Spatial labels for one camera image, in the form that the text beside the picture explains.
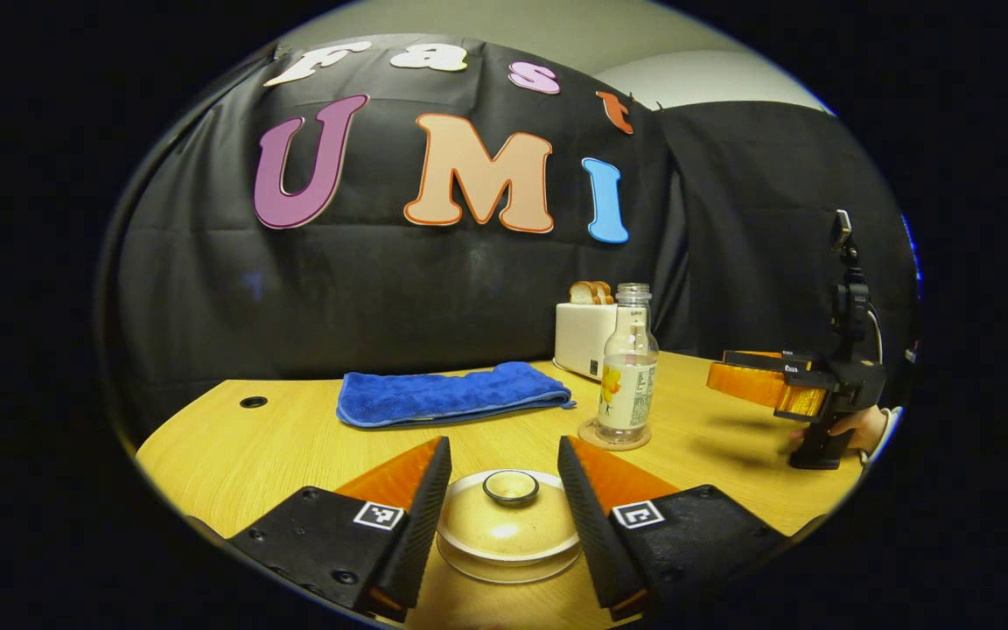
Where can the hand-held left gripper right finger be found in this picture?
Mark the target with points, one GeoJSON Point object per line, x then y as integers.
{"type": "Point", "coordinates": [596, 525]}

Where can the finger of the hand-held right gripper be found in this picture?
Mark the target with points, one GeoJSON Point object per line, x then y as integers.
{"type": "Point", "coordinates": [753, 385]}
{"type": "Point", "coordinates": [762, 357]}

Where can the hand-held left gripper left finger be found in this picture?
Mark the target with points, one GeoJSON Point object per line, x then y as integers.
{"type": "Point", "coordinates": [416, 525]}

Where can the round wooden coaster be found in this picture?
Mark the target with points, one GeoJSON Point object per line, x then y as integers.
{"type": "Point", "coordinates": [590, 436]}

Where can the clear plastic water bottle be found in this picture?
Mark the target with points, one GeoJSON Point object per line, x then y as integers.
{"type": "Point", "coordinates": [628, 385]}

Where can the folded blue towel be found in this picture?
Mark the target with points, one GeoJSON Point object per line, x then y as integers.
{"type": "Point", "coordinates": [443, 394]}

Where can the toast bread slice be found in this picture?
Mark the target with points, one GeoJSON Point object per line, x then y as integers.
{"type": "Point", "coordinates": [605, 292]}
{"type": "Point", "coordinates": [581, 293]}

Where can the cream toaster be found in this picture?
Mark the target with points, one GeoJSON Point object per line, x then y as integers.
{"type": "Point", "coordinates": [578, 337]}

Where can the black backdrop cloth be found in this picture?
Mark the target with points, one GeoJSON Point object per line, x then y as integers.
{"type": "Point", "coordinates": [381, 289]}

